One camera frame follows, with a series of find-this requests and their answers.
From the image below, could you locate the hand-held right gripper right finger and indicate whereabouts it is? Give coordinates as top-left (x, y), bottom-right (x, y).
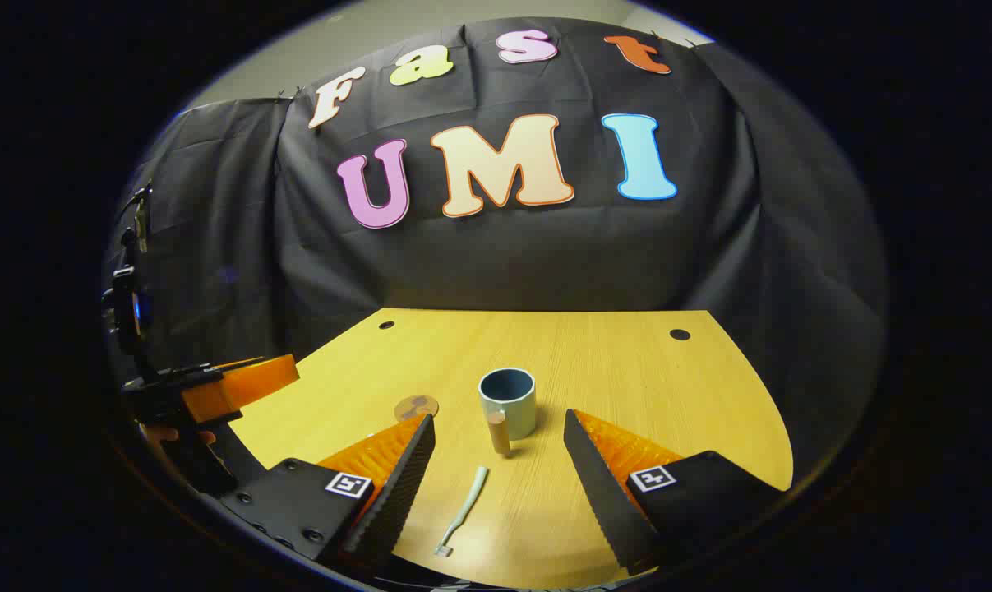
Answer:
top-left (563, 409), bottom-right (792, 576)

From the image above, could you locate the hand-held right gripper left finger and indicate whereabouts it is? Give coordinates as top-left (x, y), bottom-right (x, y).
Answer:
top-left (220, 414), bottom-right (436, 568)

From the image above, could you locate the pale green toothbrush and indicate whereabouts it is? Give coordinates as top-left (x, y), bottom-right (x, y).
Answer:
top-left (434, 466), bottom-right (490, 558)

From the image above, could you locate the round brown coaster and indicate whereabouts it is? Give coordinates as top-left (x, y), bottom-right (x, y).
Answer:
top-left (394, 395), bottom-right (440, 423)

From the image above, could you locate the light blue cup wooden handle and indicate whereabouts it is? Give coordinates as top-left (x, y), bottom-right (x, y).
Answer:
top-left (478, 368), bottom-right (538, 458)

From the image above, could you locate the wooden desktop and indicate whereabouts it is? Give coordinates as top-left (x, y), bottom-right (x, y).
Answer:
top-left (228, 308), bottom-right (795, 590)

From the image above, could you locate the black backdrop cloth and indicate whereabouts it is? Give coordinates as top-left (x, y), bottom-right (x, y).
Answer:
top-left (105, 16), bottom-right (887, 494)

